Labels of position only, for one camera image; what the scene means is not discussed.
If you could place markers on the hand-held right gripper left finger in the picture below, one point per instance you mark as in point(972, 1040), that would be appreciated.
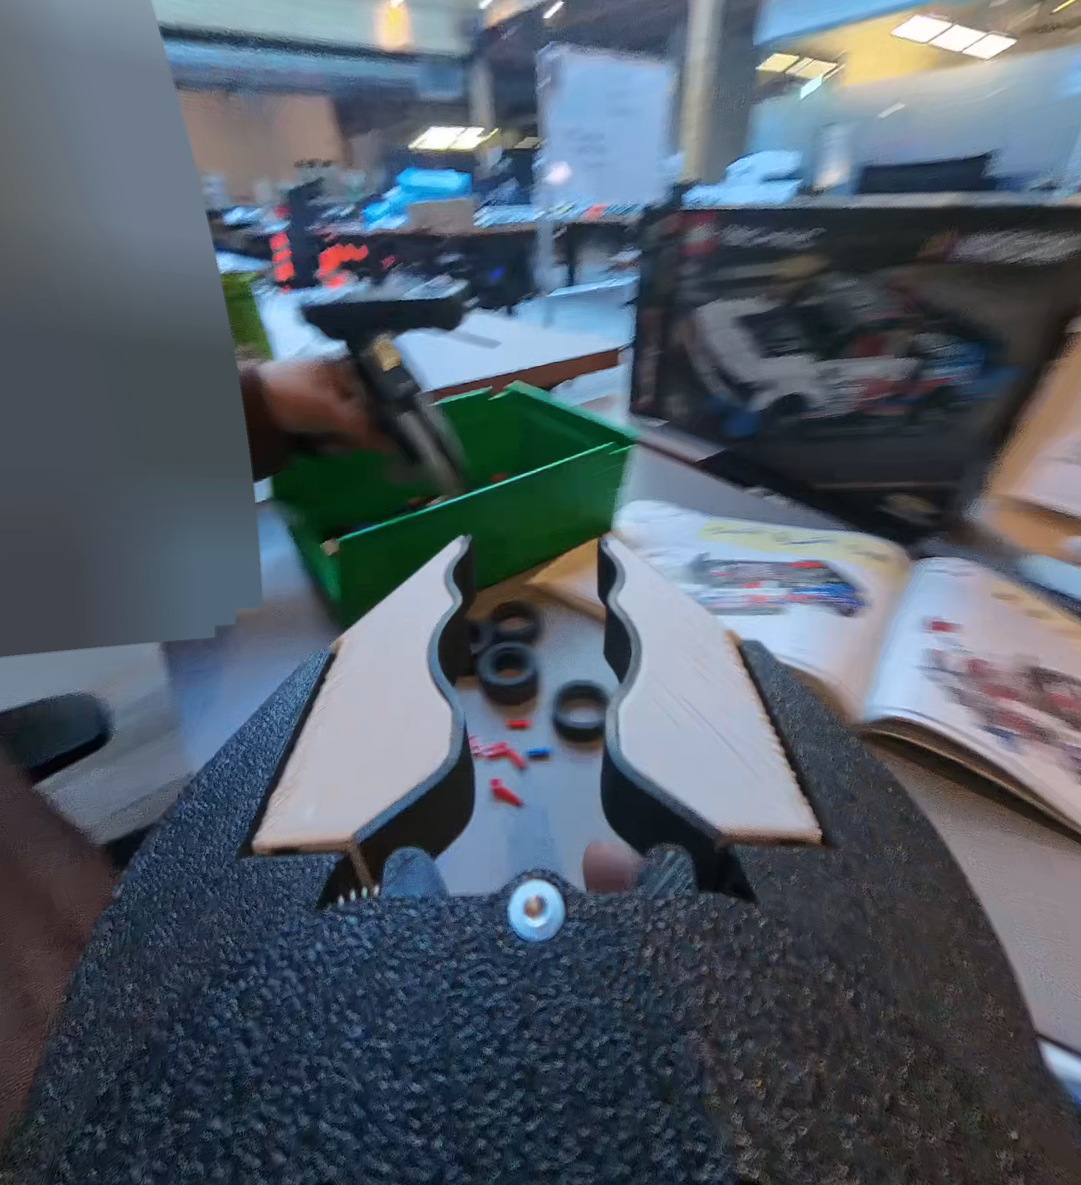
point(365, 731)

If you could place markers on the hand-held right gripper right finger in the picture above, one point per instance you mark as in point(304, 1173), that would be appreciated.
point(707, 731)

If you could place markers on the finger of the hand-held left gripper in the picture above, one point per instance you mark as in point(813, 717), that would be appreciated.
point(425, 436)

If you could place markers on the green plastic bin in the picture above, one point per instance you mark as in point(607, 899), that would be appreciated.
point(521, 519)

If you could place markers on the grey desk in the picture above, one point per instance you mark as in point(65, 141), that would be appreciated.
point(1013, 880)

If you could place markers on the person's left hand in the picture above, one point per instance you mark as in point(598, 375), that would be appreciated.
point(309, 408)

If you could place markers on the person's right hand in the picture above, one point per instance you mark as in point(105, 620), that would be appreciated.
point(613, 866)

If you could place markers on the black toy tyre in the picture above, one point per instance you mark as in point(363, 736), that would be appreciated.
point(507, 675)
point(477, 638)
point(579, 713)
point(514, 622)

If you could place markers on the neighbouring grey table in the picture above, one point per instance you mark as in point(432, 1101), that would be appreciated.
point(521, 348)

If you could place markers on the white notice board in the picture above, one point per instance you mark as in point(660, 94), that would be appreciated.
point(605, 120)

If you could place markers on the yellow-cornered white booklet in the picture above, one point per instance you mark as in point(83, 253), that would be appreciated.
point(1013, 694)

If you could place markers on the black chair armrest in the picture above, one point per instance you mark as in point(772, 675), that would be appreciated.
point(49, 736)

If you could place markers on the black toy set box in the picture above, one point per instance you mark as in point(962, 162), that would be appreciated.
point(827, 371)

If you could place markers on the person's brown shirt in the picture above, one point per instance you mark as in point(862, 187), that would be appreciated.
point(4, 926)

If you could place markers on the tan clipboard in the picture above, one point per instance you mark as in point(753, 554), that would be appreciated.
point(1030, 417)

